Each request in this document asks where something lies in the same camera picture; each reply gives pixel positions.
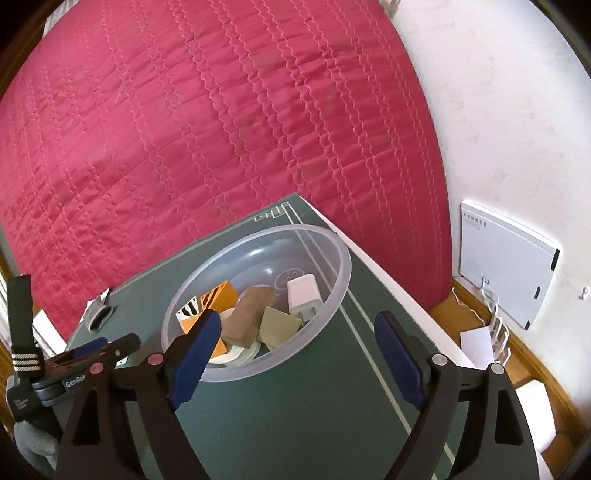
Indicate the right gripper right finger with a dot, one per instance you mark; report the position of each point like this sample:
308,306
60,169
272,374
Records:
431,383

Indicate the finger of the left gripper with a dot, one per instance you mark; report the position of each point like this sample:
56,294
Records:
90,347

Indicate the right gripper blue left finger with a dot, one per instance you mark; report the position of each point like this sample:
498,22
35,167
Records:
166,381

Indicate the orange striped wedge block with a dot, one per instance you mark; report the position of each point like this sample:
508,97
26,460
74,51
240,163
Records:
191,316

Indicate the brown wooden rectangular block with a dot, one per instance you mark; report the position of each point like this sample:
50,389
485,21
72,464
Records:
241,328

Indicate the orange black striped wedge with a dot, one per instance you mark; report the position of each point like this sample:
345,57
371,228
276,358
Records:
220,298

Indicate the cream wooden block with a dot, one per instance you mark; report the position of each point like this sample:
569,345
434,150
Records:
277,327

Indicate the grey work glove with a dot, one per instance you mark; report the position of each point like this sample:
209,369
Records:
98,311

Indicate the green table mat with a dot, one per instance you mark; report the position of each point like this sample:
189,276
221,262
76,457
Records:
332,411

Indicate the clear plastic bowl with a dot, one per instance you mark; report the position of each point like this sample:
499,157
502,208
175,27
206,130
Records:
273,258

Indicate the white power adapter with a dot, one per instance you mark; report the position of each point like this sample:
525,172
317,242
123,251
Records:
304,297

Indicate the red quilted bedspread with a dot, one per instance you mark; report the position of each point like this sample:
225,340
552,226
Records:
137,127

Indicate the white wire rack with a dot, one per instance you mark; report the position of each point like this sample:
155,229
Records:
499,332

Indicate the white wall panel box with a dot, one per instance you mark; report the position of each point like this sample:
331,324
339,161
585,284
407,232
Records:
508,259

